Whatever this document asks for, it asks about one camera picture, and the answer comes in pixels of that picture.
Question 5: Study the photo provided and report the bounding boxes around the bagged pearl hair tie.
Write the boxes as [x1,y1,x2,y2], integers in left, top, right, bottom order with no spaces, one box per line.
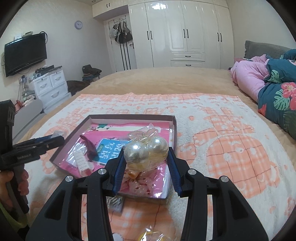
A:
[123,122,170,173]

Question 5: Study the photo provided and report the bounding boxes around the pink dotted bow hair tie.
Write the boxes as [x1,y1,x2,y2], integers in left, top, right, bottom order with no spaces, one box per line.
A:
[120,171,163,198]

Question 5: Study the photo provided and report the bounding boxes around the white drawer cabinet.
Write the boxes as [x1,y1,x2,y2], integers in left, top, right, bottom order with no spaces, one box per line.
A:
[29,67,72,114]

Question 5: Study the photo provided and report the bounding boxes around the dark clothes pile on stool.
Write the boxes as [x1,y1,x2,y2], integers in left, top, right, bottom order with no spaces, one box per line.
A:
[82,64,102,82]

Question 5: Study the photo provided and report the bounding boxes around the white card with studs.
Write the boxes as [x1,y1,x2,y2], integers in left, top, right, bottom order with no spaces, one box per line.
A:
[61,151,77,168]

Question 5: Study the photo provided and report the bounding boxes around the round wall clock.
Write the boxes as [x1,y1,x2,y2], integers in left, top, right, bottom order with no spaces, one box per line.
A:
[74,21,83,30]

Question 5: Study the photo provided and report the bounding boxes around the teal floral quilt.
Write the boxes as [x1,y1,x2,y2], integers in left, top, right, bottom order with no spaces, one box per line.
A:
[258,49,296,138]

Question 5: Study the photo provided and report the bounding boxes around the small clear plastic bag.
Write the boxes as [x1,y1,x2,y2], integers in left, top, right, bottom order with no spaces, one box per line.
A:
[51,130,65,138]

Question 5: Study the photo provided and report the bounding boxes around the wall mounted black television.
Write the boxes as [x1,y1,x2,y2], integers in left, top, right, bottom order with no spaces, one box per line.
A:
[4,32,47,77]

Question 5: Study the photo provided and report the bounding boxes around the brown cardboard box tray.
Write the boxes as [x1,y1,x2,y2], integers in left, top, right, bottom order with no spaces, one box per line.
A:
[50,114,177,203]

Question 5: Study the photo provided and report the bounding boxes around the pink quilt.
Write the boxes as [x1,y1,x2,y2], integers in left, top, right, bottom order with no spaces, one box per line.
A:
[230,54,269,102]

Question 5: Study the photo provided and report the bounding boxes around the person's left hand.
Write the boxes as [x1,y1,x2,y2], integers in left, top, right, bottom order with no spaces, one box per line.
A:
[0,169,30,209]

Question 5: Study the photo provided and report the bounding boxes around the bagged yellow hair rings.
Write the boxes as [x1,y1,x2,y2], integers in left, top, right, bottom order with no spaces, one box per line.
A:
[136,225,172,241]

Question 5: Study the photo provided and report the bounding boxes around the bags hanging on door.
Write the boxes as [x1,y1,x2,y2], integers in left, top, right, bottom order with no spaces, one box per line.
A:
[109,21,133,44]

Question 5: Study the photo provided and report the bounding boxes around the orange white patterned blanket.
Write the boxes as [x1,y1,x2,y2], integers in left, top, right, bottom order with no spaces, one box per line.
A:
[25,93,295,240]

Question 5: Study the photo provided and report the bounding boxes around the maroon oval hair clip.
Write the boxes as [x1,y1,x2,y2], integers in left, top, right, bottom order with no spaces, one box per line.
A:
[80,135,99,162]

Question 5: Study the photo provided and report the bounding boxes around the white claw hair clip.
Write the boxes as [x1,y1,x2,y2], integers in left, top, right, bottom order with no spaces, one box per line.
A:
[73,143,93,177]

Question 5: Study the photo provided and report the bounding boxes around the white built-in wardrobe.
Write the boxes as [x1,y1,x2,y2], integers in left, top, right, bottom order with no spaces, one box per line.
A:
[92,1,234,69]

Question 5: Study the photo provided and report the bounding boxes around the tan bed sheet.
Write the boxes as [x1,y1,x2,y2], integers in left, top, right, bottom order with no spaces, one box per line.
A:
[21,67,295,169]

